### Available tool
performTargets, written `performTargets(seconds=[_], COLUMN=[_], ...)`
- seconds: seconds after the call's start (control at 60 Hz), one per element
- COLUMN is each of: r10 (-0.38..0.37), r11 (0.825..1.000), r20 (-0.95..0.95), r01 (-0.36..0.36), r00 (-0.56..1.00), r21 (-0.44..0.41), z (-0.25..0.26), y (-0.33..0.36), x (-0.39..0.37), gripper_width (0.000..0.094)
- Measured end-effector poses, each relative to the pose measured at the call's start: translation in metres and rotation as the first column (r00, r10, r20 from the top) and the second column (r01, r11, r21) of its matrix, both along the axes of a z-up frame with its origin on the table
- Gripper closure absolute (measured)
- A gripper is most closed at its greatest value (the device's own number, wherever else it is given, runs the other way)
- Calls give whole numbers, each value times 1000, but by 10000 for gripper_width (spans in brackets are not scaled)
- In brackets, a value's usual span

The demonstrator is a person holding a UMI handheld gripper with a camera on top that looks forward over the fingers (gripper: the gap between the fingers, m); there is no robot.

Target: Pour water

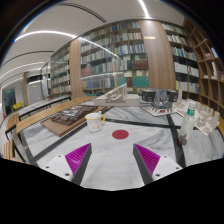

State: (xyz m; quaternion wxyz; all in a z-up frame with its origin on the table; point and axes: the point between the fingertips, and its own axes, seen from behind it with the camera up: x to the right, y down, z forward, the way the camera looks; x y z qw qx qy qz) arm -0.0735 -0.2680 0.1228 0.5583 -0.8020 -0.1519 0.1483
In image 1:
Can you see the tall library bookshelf centre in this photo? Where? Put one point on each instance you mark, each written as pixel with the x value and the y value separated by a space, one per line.
pixel 113 55

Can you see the white mug yellow handle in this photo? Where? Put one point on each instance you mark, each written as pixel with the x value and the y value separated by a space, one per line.
pixel 95 121

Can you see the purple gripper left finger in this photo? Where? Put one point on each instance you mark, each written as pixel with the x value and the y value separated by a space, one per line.
pixel 72 166

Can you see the white architectural model right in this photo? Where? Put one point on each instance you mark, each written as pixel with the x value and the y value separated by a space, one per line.
pixel 206 119

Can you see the wooden bookshelf right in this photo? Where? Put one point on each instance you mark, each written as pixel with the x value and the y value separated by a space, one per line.
pixel 198 69

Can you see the dark architectural model on board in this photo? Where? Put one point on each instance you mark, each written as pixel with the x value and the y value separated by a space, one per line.
pixel 66 120

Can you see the white architectural model centre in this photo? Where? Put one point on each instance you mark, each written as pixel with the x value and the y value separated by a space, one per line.
pixel 118 97

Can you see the clear plastic water bottle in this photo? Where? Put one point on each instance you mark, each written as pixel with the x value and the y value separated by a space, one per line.
pixel 187 124

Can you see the bookshelf left background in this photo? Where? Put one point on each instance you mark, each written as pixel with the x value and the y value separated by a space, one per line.
pixel 56 73

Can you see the yellow chair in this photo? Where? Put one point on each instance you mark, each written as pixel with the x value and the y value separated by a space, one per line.
pixel 17 106

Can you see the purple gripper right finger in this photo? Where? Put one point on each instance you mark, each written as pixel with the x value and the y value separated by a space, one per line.
pixel 152 166

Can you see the white architectural model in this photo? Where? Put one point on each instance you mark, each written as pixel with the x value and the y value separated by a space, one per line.
pixel 206 119
pixel 118 97

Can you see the wooden slatted bench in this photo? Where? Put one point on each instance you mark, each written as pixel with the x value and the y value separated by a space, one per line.
pixel 9 149

